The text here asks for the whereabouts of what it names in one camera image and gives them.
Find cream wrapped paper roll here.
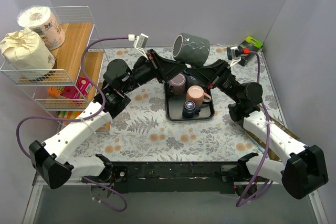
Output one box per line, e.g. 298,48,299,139
1,27,56,80

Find black rectangular tray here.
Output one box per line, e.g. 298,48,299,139
164,72,215,122

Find brown coffee bag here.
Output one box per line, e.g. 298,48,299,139
243,110,304,164

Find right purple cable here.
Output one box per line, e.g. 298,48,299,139
235,50,274,208

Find black green box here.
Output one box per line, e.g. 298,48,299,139
238,36,263,66

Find white toilet paper roll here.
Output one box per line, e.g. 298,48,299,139
17,6,66,50

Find white wire shelf rack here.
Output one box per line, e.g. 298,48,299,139
1,6,108,125

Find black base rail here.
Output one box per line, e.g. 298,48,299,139
39,159,284,195

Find floral table mat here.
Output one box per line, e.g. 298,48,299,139
51,45,286,162

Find orange snack packet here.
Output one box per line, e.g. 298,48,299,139
48,86,65,98

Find small dark blue mug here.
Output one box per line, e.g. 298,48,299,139
182,100,200,119

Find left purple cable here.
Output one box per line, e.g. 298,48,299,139
16,36,132,212

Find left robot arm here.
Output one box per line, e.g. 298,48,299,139
29,49,187,189

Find dark grey mug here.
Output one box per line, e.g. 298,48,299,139
172,33,210,67

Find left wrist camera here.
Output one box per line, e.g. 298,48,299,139
128,33,149,57

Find pink snack box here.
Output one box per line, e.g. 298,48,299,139
60,77,92,100

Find purple mug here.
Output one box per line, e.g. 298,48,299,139
168,73,186,95

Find colourful sponge pack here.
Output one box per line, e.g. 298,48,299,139
56,111,81,121

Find pink mug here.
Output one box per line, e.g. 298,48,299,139
186,86,212,108

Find grey-blue faceted mug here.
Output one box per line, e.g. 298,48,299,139
185,76,200,88

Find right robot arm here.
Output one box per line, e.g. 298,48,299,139
187,60,329,199

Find purple cable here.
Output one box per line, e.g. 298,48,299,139
16,36,132,212
235,50,274,208

